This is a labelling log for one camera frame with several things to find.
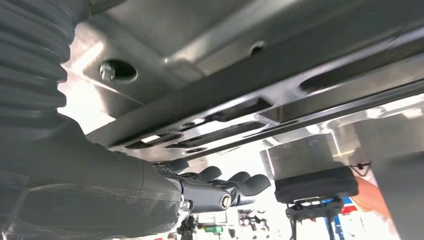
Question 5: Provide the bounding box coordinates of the brown cardboard box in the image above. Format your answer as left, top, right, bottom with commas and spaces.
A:
350, 176, 392, 220

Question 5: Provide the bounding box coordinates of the black carrying case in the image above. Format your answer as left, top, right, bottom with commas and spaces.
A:
274, 166, 360, 205

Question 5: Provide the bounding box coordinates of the grey equipment box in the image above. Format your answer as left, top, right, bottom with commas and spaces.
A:
259, 134, 347, 181

